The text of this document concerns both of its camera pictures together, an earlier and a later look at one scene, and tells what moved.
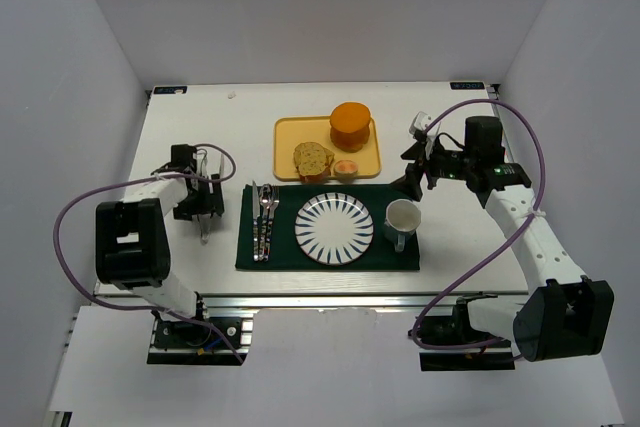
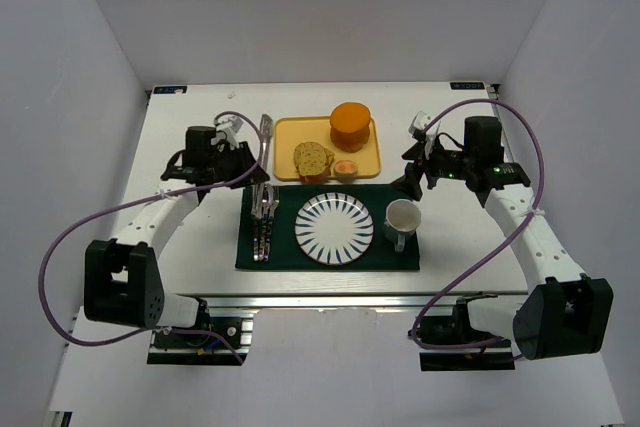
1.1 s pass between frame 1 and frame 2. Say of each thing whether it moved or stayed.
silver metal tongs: moved
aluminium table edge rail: stayed
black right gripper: stayed
